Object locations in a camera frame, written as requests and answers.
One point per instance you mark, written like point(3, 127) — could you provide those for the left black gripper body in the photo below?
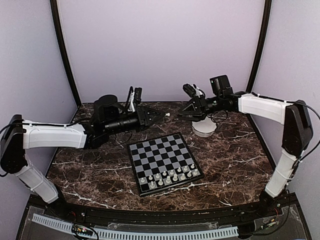
point(119, 125)

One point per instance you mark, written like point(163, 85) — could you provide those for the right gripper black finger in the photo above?
point(192, 107)
point(191, 118)

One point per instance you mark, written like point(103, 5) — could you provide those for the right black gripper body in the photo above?
point(214, 106)

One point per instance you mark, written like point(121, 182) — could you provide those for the black and white chessboard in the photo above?
point(156, 155)

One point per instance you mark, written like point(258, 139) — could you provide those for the white chess king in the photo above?
point(175, 177)

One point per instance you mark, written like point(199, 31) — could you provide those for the white chess queen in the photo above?
point(168, 180)

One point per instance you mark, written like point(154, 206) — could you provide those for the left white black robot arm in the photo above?
point(20, 135)

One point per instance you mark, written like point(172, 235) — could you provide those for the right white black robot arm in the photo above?
point(293, 115)

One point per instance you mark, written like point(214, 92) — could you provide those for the white scalloped bowl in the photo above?
point(204, 128)

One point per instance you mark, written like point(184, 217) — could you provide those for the right black frame post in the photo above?
point(260, 45)

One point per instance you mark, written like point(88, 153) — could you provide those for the black frame post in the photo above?
point(63, 51)
point(260, 45)

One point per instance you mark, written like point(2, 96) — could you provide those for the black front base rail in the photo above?
point(233, 215)

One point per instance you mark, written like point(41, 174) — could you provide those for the white slotted cable duct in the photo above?
point(119, 231)

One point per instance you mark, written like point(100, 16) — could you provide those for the left black frame post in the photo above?
point(63, 51)

